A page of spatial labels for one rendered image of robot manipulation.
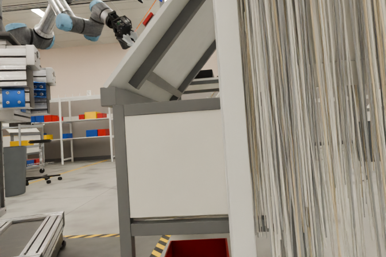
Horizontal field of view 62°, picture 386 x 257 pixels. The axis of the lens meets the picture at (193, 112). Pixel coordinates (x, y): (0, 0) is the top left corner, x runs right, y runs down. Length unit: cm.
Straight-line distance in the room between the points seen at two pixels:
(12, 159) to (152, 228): 370
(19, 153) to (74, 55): 575
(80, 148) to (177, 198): 875
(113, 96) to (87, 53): 881
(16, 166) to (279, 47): 445
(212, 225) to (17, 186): 387
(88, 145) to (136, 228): 858
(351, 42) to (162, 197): 80
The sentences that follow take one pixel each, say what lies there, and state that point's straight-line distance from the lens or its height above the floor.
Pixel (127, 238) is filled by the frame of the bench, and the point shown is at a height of 35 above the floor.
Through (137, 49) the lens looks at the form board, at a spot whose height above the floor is 99.
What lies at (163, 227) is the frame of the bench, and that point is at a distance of 112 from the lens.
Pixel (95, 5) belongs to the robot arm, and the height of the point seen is 132.
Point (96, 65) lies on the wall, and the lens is 975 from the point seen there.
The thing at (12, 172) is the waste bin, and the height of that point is 30.
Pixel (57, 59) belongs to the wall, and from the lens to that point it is 1027.
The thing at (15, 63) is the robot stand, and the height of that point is 104.
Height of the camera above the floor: 70
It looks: 3 degrees up
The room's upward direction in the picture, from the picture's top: 4 degrees counter-clockwise
